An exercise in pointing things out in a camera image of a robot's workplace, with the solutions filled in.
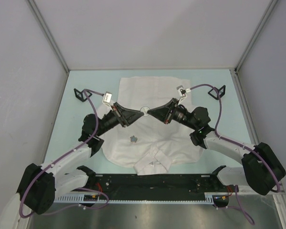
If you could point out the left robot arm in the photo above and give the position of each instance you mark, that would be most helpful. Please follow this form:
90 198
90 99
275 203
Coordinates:
41 184

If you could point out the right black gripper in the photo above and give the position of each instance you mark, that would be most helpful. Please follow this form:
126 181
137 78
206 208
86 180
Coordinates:
163 113

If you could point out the black display case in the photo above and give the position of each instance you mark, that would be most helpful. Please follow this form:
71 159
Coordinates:
217 93
80 95

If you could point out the aluminium frame post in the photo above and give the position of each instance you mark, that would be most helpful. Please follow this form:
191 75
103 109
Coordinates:
256 34
47 33

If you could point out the left aluminium frame post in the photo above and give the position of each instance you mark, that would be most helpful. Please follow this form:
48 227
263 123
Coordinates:
47 33

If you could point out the round blue picture brooch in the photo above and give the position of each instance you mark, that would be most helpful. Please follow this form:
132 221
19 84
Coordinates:
145 110

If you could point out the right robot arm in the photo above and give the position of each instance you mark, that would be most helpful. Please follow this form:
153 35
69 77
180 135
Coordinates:
260 168

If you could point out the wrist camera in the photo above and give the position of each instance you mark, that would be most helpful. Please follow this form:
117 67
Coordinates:
182 92
106 99

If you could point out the slotted cable duct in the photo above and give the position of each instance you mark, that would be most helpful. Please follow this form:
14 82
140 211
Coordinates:
81 198

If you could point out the white button-up shirt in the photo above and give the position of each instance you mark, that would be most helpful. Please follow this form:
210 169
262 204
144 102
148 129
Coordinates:
159 146

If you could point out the left black display case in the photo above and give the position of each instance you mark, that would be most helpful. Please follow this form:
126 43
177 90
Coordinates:
80 95

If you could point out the right black display case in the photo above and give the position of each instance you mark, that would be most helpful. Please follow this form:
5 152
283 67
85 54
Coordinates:
217 93

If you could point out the right aluminium frame post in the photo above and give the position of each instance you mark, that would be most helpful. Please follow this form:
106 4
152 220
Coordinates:
256 34

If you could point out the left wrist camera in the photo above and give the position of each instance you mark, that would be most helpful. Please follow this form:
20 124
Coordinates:
106 99

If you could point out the blue gold flower brooch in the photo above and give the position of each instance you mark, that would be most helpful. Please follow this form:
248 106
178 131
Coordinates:
133 139

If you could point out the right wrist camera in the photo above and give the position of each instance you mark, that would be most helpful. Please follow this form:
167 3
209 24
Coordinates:
182 92

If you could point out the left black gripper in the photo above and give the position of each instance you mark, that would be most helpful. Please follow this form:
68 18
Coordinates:
126 116

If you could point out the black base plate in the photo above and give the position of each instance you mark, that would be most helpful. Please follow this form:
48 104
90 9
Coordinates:
156 187

